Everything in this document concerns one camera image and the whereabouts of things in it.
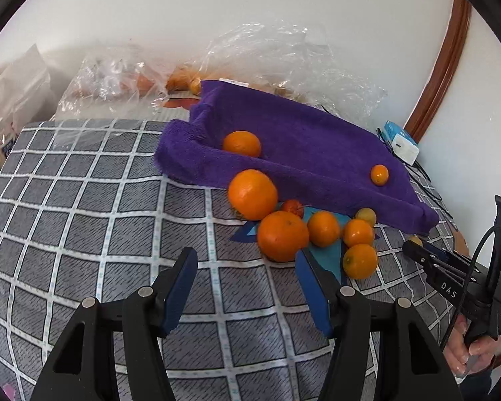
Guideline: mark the small red apple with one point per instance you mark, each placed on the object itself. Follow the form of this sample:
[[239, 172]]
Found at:
[[291, 208]]

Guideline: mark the purple towel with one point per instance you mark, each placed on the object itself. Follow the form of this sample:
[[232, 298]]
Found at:
[[309, 146]]

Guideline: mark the pile of bagged oranges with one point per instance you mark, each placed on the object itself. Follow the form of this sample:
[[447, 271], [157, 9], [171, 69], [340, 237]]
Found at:
[[179, 78]]

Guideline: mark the person's right hand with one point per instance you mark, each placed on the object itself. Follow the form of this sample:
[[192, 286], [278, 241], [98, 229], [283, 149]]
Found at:
[[457, 355]]

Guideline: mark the white charger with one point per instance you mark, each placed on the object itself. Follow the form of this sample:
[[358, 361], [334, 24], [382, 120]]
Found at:
[[406, 147]]

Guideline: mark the yellowish longan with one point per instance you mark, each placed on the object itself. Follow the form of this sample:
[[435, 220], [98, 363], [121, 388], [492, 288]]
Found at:
[[366, 216], [416, 241]]

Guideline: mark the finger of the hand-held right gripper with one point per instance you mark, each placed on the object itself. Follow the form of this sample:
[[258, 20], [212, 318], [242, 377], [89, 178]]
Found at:
[[415, 252], [436, 252]]

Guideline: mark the large clear plastic bag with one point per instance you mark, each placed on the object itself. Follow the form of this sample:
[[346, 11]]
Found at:
[[300, 58]]

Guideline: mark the white plastic bag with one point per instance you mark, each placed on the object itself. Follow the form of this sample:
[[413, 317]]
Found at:
[[16, 87]]

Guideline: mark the small orange kumquat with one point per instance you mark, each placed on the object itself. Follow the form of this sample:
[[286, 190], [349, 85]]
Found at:
[[380, 174]]

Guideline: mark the grey checked blanket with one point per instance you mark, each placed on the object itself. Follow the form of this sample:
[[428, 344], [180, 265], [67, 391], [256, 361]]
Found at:
[[87, 217]]

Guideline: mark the large orange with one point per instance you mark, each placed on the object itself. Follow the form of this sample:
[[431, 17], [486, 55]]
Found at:
[[252, 194], [242, 144], [283, 236]]

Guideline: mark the blue and white box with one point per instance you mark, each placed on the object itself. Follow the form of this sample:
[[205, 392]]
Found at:
[[394, 128]]

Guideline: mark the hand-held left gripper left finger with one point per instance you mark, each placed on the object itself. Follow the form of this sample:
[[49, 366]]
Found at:
[[179, 292]]

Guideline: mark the brown wooden door frame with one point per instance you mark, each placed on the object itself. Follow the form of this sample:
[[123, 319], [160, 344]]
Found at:
[[446, 71]]

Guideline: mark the cluster of bagged brown longans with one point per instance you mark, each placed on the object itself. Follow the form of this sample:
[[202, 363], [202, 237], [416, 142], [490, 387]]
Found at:
[[282, 90]]

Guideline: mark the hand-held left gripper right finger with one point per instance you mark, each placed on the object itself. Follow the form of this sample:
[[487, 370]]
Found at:
[[313, 288]]

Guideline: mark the medium orange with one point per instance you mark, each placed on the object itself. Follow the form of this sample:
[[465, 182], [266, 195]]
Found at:
[[360, 261], [323, 228], [358, 232]]

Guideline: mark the crumpled clear plastic bag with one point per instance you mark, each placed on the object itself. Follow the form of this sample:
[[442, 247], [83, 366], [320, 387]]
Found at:
[[108, 79]]

